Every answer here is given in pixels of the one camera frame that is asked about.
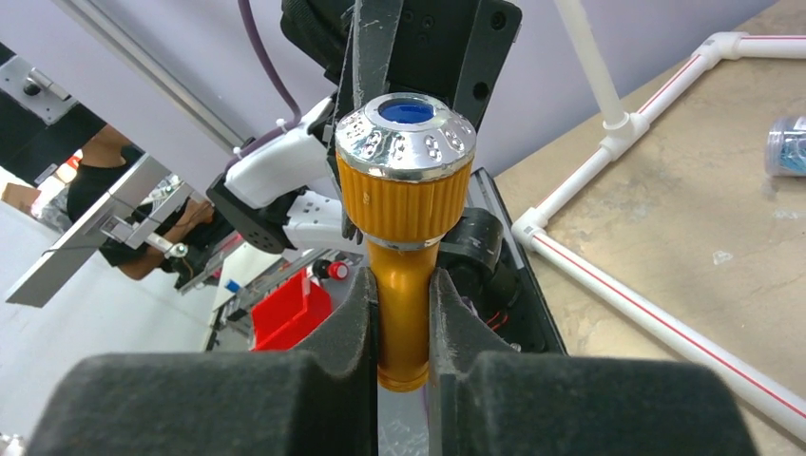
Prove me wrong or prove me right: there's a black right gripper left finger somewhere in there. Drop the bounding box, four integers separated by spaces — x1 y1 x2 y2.
28 268 378 455

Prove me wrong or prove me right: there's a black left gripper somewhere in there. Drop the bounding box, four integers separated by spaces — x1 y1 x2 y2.
280 0 523 126

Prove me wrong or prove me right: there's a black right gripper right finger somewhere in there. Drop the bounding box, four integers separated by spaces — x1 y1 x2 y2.
429 269 758 455

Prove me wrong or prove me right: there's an orange faucet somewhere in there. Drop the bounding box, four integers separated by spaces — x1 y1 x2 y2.
335 92 477 392

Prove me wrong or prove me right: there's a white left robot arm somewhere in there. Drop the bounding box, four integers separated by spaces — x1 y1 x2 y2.
207 1 523 253

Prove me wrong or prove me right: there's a red plastic bin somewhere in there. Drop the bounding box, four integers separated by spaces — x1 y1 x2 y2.
251 270 333 352

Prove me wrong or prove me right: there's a person in black shirt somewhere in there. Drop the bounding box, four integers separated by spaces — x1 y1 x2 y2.
66 124 219 282

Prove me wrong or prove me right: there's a clear blue plastic packet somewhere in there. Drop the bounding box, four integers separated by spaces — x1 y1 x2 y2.
764 115 805 178

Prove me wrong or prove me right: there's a white PVC pipe frame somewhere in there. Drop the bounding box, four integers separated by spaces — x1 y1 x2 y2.
510 0 806 445

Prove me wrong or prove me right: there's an aluminium frame rail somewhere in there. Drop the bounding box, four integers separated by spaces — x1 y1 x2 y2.
1 1 245 308

